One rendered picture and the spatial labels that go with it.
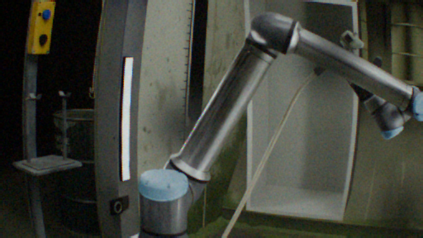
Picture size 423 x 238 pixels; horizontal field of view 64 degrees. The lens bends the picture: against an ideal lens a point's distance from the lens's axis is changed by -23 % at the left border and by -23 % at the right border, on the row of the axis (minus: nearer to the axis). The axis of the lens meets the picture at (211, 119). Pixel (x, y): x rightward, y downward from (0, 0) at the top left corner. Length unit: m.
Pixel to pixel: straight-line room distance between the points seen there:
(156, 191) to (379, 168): 2.29
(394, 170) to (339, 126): 0.97
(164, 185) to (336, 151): 1.47
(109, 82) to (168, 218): 1.05
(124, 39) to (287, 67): 0.94
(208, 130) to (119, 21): 0.97
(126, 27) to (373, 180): 2.13
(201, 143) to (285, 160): 1.29
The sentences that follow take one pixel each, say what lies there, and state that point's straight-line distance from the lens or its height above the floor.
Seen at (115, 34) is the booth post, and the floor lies 1.40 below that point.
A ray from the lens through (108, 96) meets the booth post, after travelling 2.13.
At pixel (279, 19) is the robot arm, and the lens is 1.20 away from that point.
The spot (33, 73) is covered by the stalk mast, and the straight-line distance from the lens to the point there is 1.91.
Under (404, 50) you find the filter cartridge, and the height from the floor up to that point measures 1.53.
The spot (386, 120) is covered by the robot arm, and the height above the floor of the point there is 1.12.
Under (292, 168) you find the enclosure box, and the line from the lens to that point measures 2.59.
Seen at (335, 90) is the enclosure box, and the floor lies 1.17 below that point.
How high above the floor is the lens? 1.24
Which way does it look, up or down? 7 degrees down
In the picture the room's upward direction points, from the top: 3 degrees clockwise
